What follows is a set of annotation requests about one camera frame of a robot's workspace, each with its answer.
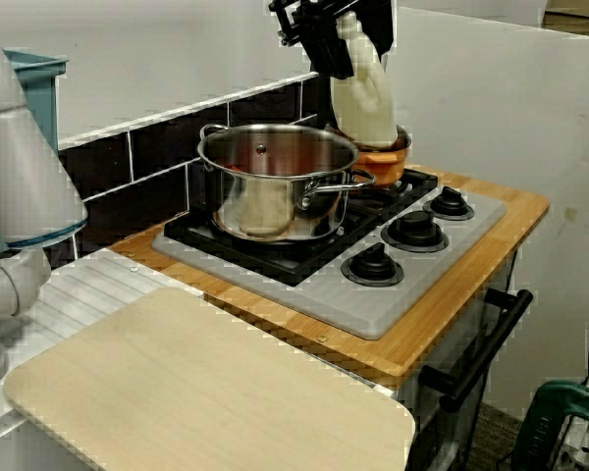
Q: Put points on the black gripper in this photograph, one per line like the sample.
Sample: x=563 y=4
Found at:
x=294 y=15

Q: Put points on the cream plastic detergent bottle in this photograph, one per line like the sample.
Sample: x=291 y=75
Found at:
x=368 y=108

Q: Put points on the orange toy pot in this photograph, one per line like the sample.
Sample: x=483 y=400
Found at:
x=383 y=169

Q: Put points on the black burner grate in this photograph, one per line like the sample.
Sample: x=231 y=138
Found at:
x=275 y=265
x=417 y=184

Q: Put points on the stainless steel pot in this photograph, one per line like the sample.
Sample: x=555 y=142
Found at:
x=275 y=206

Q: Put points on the black stove knob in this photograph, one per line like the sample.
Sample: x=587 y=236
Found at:
x=373 y=267
x=449 y=203
x=414 y=230

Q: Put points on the brown cardboard box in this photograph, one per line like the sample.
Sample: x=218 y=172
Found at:
x=579 y=19

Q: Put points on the dark tile backsplash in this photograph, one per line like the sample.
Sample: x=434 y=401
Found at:
x=152 y=147

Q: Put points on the grey stove top panel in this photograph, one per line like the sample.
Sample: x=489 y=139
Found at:
x=373 y=309

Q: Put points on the white toy kitchen cabinet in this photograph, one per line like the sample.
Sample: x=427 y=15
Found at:
x=503 y=275

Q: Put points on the teal blue box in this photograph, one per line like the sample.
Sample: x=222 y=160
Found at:
x=39 y=98

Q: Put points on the white toy sink unit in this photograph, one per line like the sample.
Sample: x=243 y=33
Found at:
x=93 y=284

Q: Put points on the light wooden cutting board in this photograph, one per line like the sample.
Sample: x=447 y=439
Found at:
x=201 y=382

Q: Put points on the green clamp tool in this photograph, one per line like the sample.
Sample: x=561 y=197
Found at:
x=545 y=417

